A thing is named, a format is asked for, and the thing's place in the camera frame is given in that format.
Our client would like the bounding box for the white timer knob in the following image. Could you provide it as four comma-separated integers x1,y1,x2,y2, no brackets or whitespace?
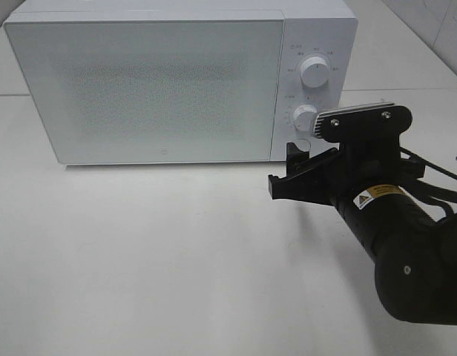
292,105,318,132

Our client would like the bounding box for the white microwave oven body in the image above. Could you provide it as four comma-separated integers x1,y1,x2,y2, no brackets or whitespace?
3,1,358,165

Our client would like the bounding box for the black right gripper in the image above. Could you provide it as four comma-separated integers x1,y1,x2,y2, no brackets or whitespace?
268,136,435,252

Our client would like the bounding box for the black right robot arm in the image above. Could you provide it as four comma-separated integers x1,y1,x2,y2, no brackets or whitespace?
269,139,457,326

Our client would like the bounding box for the upper white power knob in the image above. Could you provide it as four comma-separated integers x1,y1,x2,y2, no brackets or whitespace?
299,53,330,88

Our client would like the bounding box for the round white door release button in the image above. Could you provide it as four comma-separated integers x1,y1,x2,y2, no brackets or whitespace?
286,139,311,154

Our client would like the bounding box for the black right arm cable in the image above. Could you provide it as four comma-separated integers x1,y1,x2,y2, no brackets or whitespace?
398,146,457,220

